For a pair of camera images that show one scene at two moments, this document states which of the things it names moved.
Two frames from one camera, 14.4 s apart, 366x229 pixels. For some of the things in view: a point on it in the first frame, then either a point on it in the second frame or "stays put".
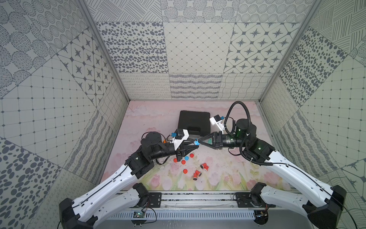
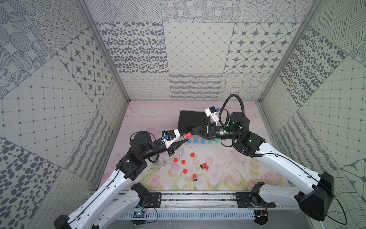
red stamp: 204,166 stays put
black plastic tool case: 198,124 stays put
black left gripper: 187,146 → 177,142
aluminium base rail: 189,205 stays put
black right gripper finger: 208,144 → 196,132
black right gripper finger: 208,139 → 200,128
